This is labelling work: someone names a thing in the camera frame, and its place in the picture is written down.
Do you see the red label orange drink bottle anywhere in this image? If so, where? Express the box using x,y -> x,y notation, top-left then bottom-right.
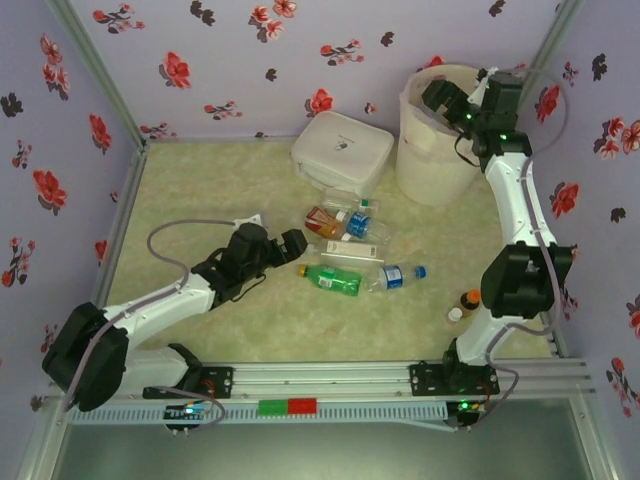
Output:
304,205 -> 349,239

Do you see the green plastic bottle yellow cap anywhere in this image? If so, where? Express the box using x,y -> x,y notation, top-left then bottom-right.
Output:
298,263 -> 364,297

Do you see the white rectangular carton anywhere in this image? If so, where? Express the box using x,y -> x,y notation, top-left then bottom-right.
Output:
319,238 -> 387,270

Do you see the clear bottle dark blue label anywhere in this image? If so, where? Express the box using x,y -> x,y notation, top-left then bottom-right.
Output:
342,210 -> 392,246

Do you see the clear Pepsi bottle blue cap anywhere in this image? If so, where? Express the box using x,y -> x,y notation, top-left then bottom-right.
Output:
368,264 -> 429,292

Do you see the clear plastic bin liner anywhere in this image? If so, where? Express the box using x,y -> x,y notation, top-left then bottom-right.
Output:
398,64 -> 484,161

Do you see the beige plastic waste bin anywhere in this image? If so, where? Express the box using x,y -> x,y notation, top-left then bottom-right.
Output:
395,63 -> 501,207

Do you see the clear bottle green cap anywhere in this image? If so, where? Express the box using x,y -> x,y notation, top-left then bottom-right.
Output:
320,187 -> 382,212

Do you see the white zip storage case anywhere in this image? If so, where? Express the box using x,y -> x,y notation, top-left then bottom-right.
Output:
289,110 -> 395,197

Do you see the small circuit board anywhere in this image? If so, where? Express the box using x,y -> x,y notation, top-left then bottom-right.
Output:
447,398 -> 490,432
164,402 -> 212,432

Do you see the brown bottle orange cap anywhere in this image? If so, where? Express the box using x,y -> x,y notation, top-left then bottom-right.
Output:
459,288 -> 484,320

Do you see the aluminium frame bar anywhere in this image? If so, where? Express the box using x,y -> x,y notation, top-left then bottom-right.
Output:
544,319 -> 572,359
513,0 -> 585,104
74,144 -> 150,364
45,0 -> 150,149
14,397 -> 71,480
572,397 -> 624,480

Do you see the grey left arm cable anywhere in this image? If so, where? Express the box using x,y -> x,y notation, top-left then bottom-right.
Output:
63,218 -> 241,412

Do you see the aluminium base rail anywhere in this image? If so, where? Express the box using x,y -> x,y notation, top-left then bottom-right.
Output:
48,357 -> 596,404

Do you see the white slotted cable duct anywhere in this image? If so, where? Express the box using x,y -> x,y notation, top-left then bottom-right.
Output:
67,402 -> 449,426

